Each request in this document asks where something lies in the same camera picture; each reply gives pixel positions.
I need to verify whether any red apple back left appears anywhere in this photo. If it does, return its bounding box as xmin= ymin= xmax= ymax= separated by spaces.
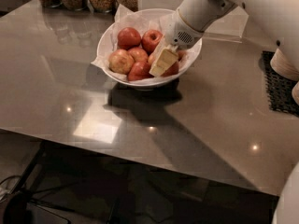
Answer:
xmin=117 ymin=27 xmax=141 ymax=49

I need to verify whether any black rubber mat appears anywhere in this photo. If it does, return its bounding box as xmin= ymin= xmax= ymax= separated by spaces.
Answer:
xmin=261 ymin=51 xmax=299 ymax=117

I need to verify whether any white paper bowl liner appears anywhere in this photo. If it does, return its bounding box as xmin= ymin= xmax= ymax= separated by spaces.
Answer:
xmin=92 ymin=6 xmax=202 ymax=90

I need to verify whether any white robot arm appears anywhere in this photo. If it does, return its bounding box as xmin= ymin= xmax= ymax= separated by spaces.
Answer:
xmin=149 ymin=0 xmax=299 ymax=77

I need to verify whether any large red apple front right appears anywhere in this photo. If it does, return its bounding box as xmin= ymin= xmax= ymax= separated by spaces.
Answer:
xmin=163 ymin=62 xmax=179 ymax=77

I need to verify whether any white bowl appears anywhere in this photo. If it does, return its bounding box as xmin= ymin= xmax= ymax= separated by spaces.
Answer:
xmin=92 ymin=7 xmax=202 ymax=90

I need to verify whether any red apple back middle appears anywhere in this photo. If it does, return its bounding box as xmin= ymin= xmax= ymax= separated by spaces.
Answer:
xmin=141 ymin=29 xmax=163 ymax=54

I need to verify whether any clear acrylic sign holder right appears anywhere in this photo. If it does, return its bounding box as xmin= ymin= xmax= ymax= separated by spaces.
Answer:
xmin=204 ymin=7 xmax=249 ymax=43

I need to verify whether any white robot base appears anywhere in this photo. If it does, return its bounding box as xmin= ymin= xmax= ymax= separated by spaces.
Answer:
xmin=271 ymin=162 xmax=299 ymax=224

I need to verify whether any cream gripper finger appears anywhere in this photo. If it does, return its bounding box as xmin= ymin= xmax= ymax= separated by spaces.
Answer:
xmin=149 ymin=45 xmax=178 ymax=77
xmin=152 ymin=37 xmax=166 ymax=62

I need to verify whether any red apple front middle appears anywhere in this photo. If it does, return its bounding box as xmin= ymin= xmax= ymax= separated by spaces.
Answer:
xmin=127 ymin=61 xmax=151 ymax=81

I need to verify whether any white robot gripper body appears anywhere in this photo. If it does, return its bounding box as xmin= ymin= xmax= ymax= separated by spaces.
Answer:
xmin=164 ymin=10 xmax=203 ymax=49

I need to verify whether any black cable on floor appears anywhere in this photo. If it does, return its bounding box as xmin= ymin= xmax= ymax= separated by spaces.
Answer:
xmin=0 ymin=175 xmax=76 ymax=217

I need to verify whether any yellow-red apple back right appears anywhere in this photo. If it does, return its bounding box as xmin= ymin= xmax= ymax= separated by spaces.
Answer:
xmin=177 ymin=50 xmax=187 ymax=61

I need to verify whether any small red apple centre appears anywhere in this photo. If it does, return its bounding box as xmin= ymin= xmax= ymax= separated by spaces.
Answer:
xmin=128 ymin=47 xmax=148 ymax=62

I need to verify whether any small orange apple centre right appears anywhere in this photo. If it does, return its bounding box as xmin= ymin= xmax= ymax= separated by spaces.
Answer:
xmin=148 ymin=53 xmax=155 ymax=65

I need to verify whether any dark round object on floor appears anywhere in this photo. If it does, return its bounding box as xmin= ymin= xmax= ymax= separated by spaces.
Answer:
xmin=0 ymin=192 xmax=29 ymax=224

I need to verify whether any stack of paper cups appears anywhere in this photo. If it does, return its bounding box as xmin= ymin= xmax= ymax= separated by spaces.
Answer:
xmin=292 ymin=81 xmax=299 ymax=105
xmin=270 ymin=49 xmax=299 ymax=81

